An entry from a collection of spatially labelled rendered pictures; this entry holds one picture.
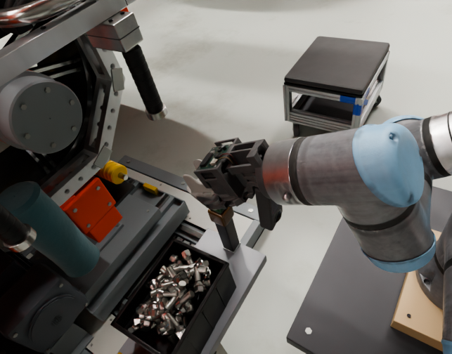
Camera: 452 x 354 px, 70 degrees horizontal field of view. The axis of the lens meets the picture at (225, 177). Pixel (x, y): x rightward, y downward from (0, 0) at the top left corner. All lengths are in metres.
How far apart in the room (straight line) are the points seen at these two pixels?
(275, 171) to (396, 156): 0.14
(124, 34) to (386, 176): 0.46
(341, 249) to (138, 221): 0.70
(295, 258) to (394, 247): 0.85
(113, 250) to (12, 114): 0.70
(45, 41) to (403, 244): 0.56
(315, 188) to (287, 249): 0.92
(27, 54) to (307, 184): 0.42
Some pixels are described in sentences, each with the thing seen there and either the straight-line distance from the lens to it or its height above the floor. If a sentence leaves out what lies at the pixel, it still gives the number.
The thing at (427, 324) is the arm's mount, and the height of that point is 0.34.
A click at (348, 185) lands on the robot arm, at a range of 0.37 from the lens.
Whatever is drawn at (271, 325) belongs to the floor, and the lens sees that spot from 1.19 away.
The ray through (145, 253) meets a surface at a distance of 1.24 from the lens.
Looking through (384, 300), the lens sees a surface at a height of 0.30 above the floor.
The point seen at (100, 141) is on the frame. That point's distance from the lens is 0.90.
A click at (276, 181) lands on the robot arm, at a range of 0.41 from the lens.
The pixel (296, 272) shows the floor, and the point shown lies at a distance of 1.26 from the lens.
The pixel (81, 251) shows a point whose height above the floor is 0.55.
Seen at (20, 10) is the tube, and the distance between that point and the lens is 0.59.
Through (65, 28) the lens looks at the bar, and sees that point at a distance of 0.59.
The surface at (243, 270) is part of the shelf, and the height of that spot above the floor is 0.45.
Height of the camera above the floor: 1.14
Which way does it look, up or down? 47 degrees down
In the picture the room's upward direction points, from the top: 15 degrees counter-clockwise
